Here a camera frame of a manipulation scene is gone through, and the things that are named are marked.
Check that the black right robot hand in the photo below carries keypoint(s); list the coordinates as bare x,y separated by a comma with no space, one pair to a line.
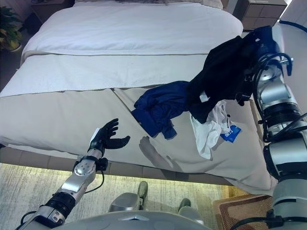
260,43

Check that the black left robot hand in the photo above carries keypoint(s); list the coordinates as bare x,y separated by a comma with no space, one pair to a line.
105,139

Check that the black garment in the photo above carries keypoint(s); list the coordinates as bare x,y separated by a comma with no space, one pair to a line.
220,79

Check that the white garment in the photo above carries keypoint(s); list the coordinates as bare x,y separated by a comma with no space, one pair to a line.
206,134

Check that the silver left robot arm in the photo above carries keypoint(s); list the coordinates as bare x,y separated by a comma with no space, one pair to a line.
79,177

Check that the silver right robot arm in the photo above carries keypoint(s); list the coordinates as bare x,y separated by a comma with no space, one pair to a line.
275,91

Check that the brown wicker basket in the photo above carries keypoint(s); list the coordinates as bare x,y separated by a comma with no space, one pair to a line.
235,213

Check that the brown nightstand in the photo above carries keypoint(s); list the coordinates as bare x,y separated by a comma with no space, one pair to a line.
261,12

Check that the grey robot torso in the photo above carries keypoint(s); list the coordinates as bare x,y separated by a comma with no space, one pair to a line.
132,221

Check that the grey area rug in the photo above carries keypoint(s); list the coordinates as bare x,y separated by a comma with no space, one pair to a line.
36,191

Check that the blue label card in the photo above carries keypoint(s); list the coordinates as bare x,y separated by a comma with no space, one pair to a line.
231,134

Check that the white duvet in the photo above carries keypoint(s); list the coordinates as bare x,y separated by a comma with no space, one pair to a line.
120,31

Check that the silver right robot leg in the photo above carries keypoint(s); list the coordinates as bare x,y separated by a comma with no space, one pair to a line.
189,212

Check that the green potted plant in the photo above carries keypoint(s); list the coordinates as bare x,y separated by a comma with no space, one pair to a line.
9,28

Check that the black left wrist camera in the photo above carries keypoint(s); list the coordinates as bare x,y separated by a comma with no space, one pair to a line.
103,164

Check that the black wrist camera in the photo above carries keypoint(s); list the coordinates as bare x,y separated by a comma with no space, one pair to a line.
247,95
103,164

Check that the black floor rail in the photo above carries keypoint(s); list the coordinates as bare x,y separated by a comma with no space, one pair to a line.
295,25

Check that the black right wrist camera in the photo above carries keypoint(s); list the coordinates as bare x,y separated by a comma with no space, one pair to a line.
247,95

